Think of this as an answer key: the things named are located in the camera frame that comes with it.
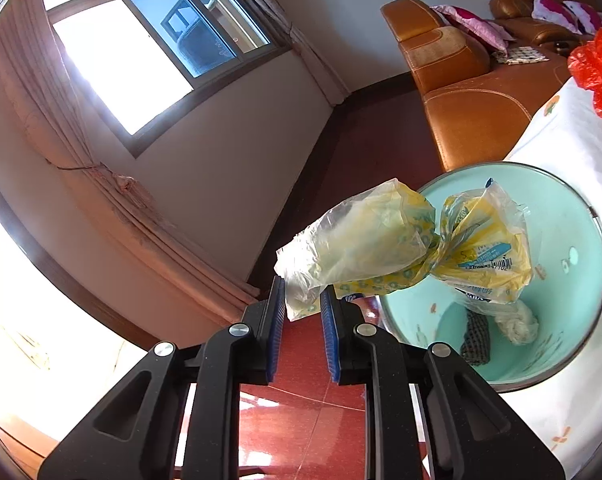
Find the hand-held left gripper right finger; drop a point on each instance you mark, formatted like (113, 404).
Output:
(329, 335)

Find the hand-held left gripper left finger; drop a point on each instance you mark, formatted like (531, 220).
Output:
(276, 330)

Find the clear yellow printed plastic bag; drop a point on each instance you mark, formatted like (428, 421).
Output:
(371, 240)

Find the mint green metal-rimmed bin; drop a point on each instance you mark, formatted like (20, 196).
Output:
(571, 290)

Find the red plastic bag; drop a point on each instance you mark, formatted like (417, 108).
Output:
(598, 70)

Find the dark checked wrapper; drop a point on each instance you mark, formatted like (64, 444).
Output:
(476, 340)

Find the crumpled clear plastic bag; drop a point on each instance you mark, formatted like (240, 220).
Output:
(518, 325)

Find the pink curtain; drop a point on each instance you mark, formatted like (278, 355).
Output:
(106, 200)
(311, 45)

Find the orange leather sofa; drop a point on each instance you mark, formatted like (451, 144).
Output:
(456, 105)

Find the white tablecloth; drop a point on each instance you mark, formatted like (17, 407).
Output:
(571, 150)

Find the sliding window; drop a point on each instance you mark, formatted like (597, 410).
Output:
(131, 60)

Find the checked mat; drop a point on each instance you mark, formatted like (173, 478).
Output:
(523, 55)

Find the pink floral pillow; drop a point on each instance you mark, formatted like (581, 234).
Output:
(553, 10)
(593, 17)
(476, 25)

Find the brown leather sofa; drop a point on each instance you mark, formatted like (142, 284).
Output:
(518, 0)

